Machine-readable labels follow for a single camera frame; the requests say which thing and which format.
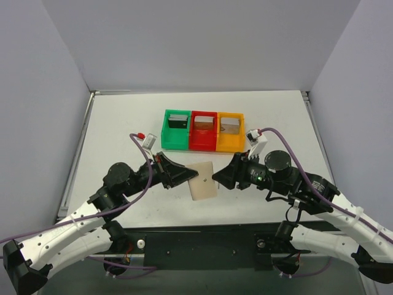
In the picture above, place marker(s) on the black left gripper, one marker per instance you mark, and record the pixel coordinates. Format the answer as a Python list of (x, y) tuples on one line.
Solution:
[(163, 171)]

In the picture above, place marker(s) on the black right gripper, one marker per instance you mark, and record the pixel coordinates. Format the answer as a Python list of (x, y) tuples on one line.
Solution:
[(240, 171)]

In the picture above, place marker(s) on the beige leather card holder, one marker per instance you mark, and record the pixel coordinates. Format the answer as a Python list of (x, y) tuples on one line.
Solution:
[(202, 186)]

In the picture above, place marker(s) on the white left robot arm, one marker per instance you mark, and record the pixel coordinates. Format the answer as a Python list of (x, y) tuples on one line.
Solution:
[(90, 229)]

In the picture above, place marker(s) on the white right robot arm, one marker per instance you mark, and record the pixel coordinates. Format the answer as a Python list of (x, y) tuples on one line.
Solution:
[(366, 244)]

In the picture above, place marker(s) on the cards in yellow bin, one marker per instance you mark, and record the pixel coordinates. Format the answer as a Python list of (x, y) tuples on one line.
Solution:
[(229, 125)]

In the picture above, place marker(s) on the black cards in green bin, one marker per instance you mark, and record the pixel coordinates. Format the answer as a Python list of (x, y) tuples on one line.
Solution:
[(178, 121)]

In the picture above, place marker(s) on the cards in red bin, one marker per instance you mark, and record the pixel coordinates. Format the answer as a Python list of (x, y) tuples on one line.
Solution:
[(204, 123)]

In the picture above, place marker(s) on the yellow plastic bin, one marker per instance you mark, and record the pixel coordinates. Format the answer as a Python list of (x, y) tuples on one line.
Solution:
[(228, 142)]

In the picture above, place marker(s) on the green plastic bin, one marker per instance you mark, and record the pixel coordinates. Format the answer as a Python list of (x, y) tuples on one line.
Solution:
[(175, 139)]

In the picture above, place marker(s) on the red plastic bin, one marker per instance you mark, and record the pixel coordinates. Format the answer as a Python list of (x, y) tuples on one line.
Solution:
[(203, 140)]

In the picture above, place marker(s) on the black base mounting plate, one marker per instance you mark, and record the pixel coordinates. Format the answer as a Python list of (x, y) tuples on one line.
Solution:
[(220, 247)]

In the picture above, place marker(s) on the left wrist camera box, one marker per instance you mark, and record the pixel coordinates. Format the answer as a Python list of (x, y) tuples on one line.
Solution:
[(149, 142)]

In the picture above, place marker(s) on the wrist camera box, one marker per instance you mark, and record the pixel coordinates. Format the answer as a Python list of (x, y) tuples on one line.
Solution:
[(257, 140), (149, 142)]

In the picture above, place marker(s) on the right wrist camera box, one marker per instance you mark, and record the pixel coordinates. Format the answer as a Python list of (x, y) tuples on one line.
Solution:
[(257, 140)]

